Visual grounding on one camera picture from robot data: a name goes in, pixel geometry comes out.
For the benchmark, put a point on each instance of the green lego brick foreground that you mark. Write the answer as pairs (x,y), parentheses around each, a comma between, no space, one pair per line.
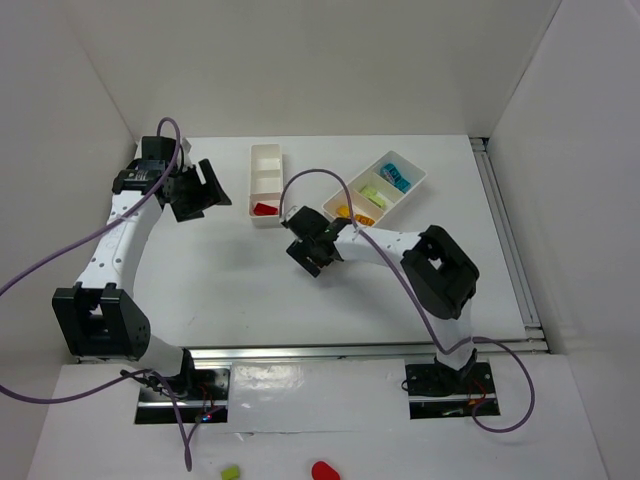
(231,473)

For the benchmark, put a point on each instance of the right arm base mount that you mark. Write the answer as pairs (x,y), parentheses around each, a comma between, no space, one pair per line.
(431,396)

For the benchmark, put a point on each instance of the orange and green lego stack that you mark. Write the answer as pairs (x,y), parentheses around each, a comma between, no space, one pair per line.
(364,220)

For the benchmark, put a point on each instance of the aluminium rail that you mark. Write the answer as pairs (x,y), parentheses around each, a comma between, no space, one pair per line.
(220,356)
(535,335)

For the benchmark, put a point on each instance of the green lego brick from stack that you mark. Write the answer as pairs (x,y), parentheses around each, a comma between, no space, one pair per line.
(378,202)

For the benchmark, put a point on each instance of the red oval object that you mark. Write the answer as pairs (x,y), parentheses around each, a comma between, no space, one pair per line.
(321,470)

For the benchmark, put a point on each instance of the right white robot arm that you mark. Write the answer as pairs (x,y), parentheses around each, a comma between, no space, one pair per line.
(438,276)

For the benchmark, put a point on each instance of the aluminium rail front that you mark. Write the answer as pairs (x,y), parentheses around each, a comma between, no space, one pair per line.
(220,356)

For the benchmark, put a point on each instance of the narrow white divided tray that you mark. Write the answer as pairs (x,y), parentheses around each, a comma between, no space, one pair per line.
(266,182)

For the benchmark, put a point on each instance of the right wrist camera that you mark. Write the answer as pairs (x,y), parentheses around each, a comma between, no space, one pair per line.
(288,215)

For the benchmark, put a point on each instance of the cyan lego stack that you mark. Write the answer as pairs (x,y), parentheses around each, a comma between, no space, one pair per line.
(391,174)

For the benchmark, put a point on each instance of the red lego brick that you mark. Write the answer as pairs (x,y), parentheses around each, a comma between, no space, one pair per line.
(264,209)

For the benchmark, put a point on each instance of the wide white divided tray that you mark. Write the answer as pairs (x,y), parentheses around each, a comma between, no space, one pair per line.
(383,188)

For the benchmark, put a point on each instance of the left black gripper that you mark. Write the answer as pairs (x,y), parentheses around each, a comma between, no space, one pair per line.
(195,189)

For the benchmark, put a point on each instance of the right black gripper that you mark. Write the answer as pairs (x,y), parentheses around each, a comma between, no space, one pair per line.
(307,251)

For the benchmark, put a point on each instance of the light green lego brick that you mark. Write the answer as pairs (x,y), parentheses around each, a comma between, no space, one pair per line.
(368,191)

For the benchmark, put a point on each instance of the aluminium rail right side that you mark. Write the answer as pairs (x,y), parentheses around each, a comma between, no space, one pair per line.
(535,335)

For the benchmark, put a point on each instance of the small cyan lego brick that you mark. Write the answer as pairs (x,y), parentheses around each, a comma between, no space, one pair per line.
(403,185)

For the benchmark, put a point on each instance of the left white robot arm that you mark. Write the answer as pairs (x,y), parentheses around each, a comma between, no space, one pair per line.
(98,316)

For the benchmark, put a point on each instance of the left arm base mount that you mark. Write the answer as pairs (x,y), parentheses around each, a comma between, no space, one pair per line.
(204,400)

